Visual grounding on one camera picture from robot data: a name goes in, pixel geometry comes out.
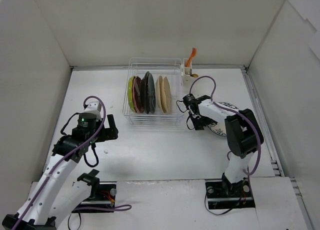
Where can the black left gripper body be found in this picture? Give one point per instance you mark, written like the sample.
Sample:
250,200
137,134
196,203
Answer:
107,132

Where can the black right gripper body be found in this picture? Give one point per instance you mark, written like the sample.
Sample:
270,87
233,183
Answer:
197,118

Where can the black white patterned plate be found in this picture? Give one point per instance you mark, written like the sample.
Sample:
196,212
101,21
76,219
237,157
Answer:
219,128

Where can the pink polka dot plate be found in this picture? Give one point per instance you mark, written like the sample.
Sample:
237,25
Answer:
136,96

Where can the beige bird plate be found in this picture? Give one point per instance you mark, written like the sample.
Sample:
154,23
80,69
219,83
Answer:
166,98
158,93

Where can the green polka dot plate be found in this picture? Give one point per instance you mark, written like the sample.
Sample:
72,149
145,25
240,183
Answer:
130,94

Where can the dark teal plate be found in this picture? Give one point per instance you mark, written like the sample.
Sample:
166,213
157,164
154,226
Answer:
151,94

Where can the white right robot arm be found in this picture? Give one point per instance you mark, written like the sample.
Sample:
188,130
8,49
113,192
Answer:
243,134

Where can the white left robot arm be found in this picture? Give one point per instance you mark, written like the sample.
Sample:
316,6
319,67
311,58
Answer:
43,210

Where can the white cutlery holder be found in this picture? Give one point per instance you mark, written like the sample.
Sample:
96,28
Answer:
187,70

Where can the orange plastic fork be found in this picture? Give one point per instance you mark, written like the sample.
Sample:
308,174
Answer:
192,55

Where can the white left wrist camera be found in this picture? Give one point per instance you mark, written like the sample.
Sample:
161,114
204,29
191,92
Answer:
94,108

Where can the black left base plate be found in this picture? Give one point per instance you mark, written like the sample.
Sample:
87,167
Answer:
103,202

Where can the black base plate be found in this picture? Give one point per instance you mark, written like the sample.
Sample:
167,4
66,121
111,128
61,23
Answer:
218,199
103,202

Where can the white wire dish rack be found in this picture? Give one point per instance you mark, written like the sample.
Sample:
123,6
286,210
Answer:
165,67

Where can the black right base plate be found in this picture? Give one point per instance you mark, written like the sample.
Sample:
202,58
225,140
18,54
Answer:
218,199

